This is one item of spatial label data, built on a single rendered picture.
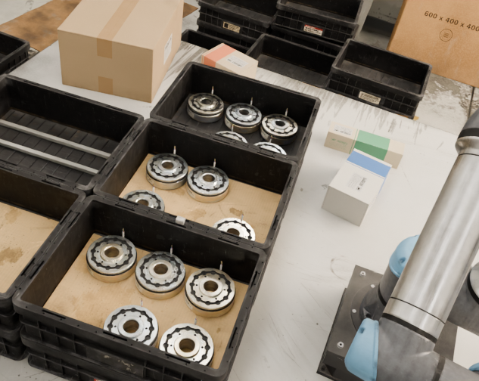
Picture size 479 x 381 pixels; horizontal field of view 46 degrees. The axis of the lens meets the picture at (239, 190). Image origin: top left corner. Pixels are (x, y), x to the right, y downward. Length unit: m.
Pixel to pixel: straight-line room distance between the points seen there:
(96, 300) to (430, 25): 3.11
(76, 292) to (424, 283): 0.70
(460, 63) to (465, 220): 3.17
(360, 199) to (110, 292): 0.71
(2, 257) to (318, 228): 0.80
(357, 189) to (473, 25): 2.45
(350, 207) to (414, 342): 0.85
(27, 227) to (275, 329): 0.60
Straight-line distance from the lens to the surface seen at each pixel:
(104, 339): 1.02
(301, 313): 1.36
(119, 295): 1.18
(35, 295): 1.13
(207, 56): 2.00
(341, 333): 1.24
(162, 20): 1.92
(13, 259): 1.26
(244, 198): 1.38
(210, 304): 1.14
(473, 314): 1.13
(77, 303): 1.17
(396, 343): 0.75
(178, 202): 1.35
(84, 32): 1.83
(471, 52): 3.91
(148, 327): 1.10
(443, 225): 0.78
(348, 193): 1.54
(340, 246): 1.52
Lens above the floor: 1.80
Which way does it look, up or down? 44 degrees down
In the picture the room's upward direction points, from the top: 11 degrees clockwise
